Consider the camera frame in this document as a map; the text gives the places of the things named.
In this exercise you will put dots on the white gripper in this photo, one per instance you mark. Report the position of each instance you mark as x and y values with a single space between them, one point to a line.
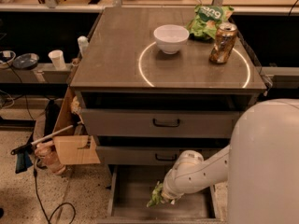
167 192

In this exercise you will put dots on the green jalapeno chip bag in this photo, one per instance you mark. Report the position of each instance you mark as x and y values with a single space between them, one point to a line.
156 195

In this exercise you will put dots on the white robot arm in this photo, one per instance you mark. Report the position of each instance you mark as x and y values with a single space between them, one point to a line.
261 166

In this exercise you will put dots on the open bottom drawer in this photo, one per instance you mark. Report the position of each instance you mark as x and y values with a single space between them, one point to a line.
131 188

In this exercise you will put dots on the middle drawer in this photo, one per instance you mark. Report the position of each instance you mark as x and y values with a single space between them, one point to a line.
139 155

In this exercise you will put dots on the top drawer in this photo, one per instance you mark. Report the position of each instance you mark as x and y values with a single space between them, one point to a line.
157 123

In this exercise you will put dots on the grey drawer cabinet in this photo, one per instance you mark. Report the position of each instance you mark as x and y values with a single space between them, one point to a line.
124 69

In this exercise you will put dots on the green chip bag at back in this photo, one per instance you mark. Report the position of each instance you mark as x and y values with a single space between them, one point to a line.
207 20

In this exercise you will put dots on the cardboard box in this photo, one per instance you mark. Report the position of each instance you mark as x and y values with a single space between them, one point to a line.
73 146

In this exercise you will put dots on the clear plastic bottle on floor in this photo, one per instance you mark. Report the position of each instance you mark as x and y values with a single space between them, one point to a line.
47 157

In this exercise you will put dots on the grabber tool with white shaft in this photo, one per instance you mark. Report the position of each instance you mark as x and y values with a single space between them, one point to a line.
34 143

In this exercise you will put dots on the white bowl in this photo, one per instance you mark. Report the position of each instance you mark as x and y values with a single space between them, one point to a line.
170 38

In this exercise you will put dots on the crushed gold soda can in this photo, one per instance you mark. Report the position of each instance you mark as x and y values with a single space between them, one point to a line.
224 42

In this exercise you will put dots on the white bottle beside cabinet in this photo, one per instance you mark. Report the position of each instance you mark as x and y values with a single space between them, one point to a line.
83 44

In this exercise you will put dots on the white paper cup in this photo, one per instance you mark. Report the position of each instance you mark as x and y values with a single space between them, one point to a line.
57 58

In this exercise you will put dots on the grey plate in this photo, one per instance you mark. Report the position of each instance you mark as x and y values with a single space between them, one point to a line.
26 61

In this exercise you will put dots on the small bowl at left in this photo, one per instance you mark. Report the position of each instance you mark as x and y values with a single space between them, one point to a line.
6 58

